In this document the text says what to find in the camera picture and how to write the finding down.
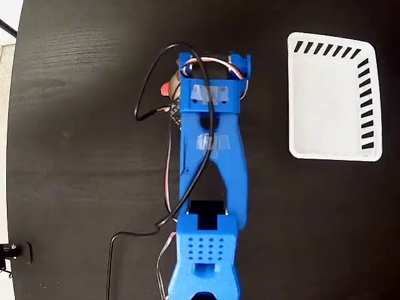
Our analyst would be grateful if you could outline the black camera circuit board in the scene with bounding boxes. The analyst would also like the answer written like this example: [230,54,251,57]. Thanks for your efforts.
[167,95,183,132]

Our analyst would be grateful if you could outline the black metal rod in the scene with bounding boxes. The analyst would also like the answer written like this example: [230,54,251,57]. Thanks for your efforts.
[0,18,18,36]

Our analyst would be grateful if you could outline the long white red servo wire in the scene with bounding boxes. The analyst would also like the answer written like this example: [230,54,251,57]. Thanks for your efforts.
[155,118,176,300]

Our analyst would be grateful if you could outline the clear tape strip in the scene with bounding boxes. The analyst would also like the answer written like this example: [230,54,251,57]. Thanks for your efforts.
[190,84,229,106]
[196,134,231,159]

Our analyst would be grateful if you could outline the short white red servo wire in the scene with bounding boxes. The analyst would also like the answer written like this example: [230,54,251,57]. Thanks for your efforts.
[182,56,251,101]

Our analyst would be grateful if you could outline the white plastic basket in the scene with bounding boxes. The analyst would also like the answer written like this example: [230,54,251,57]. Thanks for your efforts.
[286,31,383,163]

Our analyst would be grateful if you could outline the black table clamp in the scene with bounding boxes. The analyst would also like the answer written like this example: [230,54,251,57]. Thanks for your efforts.
[0,241,33,266]

